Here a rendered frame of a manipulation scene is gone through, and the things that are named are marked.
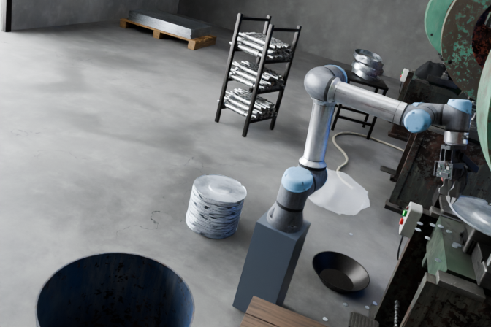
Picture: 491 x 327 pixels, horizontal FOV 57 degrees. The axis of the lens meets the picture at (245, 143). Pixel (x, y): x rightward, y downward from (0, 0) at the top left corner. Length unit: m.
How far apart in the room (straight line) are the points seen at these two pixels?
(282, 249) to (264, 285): 0.20
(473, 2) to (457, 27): 0.15
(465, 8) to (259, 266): 1.86
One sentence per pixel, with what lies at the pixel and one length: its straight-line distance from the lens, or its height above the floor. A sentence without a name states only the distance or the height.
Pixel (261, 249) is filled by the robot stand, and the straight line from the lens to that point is 1.90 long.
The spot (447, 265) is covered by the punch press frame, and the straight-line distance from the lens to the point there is 1.67.
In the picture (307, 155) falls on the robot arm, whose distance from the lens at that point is 1.87.
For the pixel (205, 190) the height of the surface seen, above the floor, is 0.23.
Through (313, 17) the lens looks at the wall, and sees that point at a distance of 8.35.
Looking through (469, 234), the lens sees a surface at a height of 0.71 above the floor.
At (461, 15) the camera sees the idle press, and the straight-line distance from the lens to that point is 2.93.
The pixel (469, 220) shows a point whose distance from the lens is 1.71.
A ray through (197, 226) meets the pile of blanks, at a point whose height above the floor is 0.04.
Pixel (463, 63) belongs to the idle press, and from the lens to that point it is 2.96.
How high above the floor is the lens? 1.42
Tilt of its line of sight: 23 degrees down
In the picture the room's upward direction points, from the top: 14 degrees clockwise
